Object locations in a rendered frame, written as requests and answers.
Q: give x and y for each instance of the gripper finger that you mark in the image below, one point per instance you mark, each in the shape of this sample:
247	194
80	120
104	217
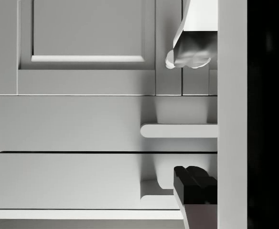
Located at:
194	188
196	47

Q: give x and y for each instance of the white cabinet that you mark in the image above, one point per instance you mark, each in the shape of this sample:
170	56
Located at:
82	119

